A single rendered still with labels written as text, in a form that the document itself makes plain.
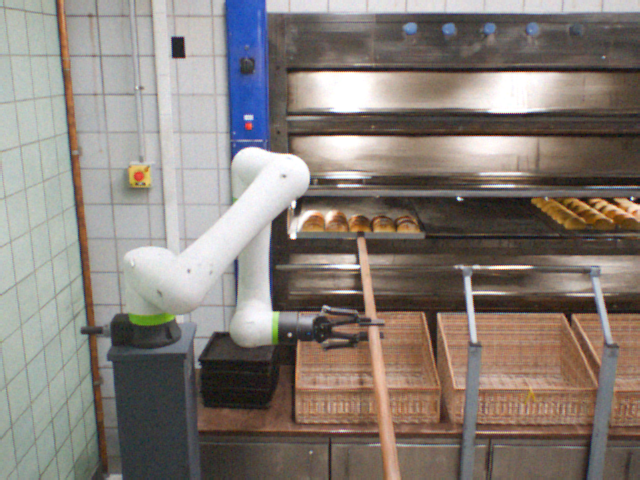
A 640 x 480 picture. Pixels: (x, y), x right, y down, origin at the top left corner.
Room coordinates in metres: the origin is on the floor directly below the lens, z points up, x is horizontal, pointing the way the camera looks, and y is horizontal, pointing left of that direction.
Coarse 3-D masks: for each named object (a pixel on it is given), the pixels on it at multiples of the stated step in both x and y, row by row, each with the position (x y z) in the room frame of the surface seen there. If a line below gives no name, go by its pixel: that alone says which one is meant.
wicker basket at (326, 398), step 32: (416, 320) 2.76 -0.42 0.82; (320, 352) 2.72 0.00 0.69; (352, 352) 2.72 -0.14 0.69; (384, 352) 2.72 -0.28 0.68; (416, 352) 2.72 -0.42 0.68; (320, 384) 2.61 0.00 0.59; (352, 384) 2.61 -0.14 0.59; (416, 384) 2.61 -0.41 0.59; (320, 416) 2.31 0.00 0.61; (352, 416) 2.31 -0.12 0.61; (416, 416) 2.31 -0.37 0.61
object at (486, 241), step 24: (288, 240) 2.81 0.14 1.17; (312, 240) 2.81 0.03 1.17; (336, 240) 2.81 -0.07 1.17; (384, 240) 2.80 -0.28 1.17; (408, 240) 2.80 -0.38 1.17; (432, 240) 2.80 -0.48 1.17; (456, 240) 2.80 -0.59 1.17; (480, 240) 2.79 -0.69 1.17; (504, 240) 2.79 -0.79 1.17; (528, 240) 2.79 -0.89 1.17; (552, 240) 2.79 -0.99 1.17; (576, 240) 2.79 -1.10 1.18; (600, 240) 2.78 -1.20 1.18; (624, 240) 2.78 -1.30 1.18
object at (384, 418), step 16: (368, 272) 2.24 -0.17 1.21; (368, 288) 2.06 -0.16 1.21; (368, 304) 1.92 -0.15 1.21; (368, 336) 1.70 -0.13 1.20; (384, 368) 1.50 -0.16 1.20; (384, 384) 1.41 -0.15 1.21; (384, 400) 1.33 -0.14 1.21; (384, 416) 1.26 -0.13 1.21; (384, 432) 1.20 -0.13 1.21; (384, 448) 1.15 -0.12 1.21; (384, 464) 1.10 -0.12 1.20
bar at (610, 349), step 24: (288, 264) 2.44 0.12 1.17; (312, 264) 2.44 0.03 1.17; (336, 264) 2.44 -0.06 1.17; (600, 288) 2.37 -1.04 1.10; (600, 312) 2.30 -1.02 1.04; (480, 360) 2.20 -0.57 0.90; (600, 384) 2.21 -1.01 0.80; (600, 408) 2.19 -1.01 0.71; (600, 432) 2.19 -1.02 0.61; (600, 456) 2.19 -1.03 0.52
